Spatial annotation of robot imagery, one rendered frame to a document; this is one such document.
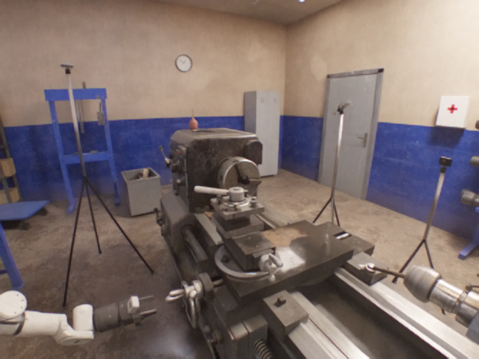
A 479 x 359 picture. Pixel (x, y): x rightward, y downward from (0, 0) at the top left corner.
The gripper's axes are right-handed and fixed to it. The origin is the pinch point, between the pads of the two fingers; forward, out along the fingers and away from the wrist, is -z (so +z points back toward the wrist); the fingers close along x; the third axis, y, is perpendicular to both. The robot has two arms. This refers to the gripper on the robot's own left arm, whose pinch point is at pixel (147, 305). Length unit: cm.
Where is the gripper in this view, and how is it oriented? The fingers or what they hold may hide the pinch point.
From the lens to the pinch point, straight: 105.1
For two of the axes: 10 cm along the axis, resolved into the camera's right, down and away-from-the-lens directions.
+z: -8.9, 1.4, -4.4
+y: 1.3, -8.4, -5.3
